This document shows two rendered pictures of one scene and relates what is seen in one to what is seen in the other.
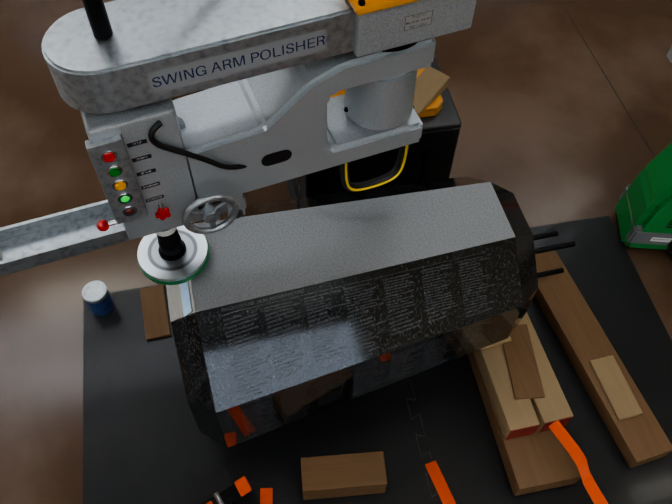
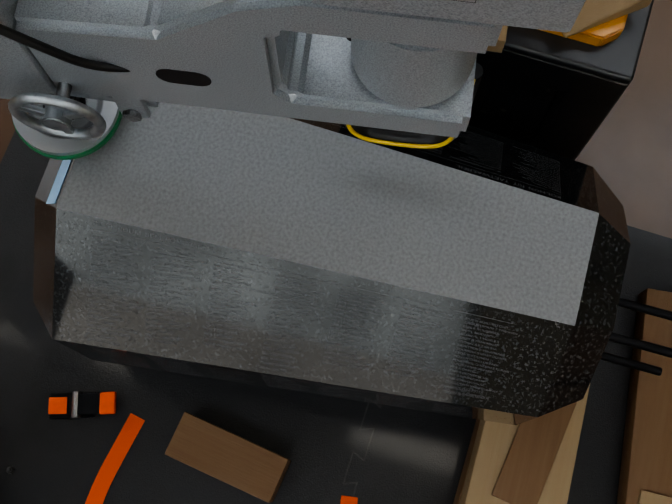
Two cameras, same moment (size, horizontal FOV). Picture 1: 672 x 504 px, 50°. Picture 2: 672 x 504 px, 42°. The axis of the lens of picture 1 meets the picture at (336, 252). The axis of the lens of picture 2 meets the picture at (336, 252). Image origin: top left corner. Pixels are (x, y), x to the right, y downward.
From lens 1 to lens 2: 0.93 m
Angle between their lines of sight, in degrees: 22
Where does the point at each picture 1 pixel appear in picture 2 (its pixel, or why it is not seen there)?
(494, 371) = (488, 441)
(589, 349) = (652, 473)
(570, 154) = not seen: outside the picture
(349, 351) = (255, 353)
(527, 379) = (525, 478)
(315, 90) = (242, 17)
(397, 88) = (415, 61)
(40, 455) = not seen: outside the picture
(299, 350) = (185, 320)
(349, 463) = (238, 451)
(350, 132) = (338, 78)
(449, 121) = (614, 67)
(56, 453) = not seen: outside the picture
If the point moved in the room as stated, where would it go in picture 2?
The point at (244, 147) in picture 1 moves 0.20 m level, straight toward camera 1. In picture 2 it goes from (118, 48) to (62, 174)
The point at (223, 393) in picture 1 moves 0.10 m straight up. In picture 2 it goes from (67, 322) to (53, 313)
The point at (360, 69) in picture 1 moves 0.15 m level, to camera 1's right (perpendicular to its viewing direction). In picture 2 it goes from (333, 15) to (441, 70)
